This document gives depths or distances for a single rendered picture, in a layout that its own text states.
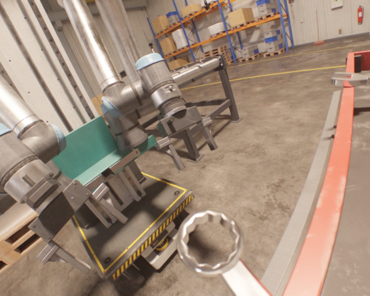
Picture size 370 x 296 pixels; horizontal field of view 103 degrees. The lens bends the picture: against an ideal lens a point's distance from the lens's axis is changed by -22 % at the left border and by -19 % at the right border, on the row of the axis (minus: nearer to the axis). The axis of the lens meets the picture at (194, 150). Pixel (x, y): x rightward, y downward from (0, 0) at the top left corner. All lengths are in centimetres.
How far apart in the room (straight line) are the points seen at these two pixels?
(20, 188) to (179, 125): 40
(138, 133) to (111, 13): 57
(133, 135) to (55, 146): 46
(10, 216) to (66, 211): 221
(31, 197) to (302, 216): 39
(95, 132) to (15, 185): 69
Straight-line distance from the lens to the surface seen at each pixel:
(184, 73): 195
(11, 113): 65
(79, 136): 105
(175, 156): 52
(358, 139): 25
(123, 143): 99
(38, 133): 62
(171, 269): 127
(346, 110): 21
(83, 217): 137
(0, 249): 261
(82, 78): 1242
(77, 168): 106
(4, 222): 266
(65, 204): 44
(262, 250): 116
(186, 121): 54
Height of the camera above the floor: 103
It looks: 27 degrees down
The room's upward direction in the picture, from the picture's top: 22 degrees counter-clockwise
